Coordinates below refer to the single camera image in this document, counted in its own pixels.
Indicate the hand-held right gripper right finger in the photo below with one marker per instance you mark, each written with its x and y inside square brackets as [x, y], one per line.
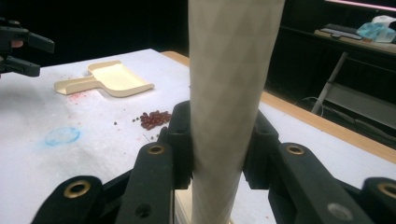
[260, 143]

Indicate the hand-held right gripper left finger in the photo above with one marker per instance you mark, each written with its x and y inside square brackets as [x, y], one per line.
[180, 140]

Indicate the beige hand brush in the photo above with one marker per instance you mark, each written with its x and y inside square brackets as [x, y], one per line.
[230, 77]

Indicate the pile of red beans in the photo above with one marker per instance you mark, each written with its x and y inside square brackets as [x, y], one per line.
[154, 119]

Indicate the beige plastic dustpan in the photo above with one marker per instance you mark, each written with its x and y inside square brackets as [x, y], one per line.
[113, 77]

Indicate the white metal stand pole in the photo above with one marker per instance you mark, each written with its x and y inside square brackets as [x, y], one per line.
[330, 82]

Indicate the grey flat panel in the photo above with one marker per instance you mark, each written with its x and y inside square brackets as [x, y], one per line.
[364, 104]

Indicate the dark keyboard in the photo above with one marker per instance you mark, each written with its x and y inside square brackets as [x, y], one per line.
[341, 31]

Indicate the wooden shelf board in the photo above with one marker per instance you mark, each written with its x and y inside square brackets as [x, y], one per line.
[373, 46]

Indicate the blue white plastic bag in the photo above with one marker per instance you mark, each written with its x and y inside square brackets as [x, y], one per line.
[376, 31]

